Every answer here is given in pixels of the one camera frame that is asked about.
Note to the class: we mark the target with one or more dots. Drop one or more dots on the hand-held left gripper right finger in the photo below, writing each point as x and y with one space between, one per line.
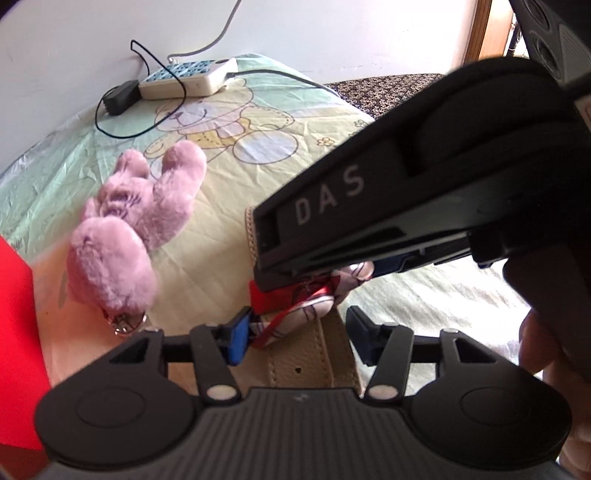
362 337

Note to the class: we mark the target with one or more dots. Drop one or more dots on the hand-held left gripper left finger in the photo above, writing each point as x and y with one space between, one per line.
238 339

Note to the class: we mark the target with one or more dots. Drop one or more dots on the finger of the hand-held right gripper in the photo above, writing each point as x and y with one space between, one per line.
392 266

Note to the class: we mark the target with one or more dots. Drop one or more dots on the beige leather belt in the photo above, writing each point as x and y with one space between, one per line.
318 355

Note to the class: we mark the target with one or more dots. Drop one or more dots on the red and white scarf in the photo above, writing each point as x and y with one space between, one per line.
295 304

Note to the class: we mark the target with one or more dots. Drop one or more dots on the large red cardboard box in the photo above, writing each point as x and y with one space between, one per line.
18 346

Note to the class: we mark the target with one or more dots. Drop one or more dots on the desktop with cartoon printed cloth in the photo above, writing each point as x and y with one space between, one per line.
258 115

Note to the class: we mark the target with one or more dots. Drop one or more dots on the person's right hand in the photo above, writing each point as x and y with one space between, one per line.
572 415

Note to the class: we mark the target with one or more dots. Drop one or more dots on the dark patterned blanket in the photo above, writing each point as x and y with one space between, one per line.
383 94

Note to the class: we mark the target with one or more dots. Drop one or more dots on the metal keyring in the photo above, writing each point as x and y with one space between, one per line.
125 325

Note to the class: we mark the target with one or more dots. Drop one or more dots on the pink plush bear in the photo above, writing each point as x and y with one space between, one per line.
124 221

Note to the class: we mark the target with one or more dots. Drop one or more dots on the white power strip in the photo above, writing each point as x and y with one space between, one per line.
189 76

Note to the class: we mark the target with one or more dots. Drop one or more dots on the black power adapter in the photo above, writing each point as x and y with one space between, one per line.
121 98

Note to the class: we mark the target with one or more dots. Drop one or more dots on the wooden door frame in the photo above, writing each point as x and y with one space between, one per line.
485 27

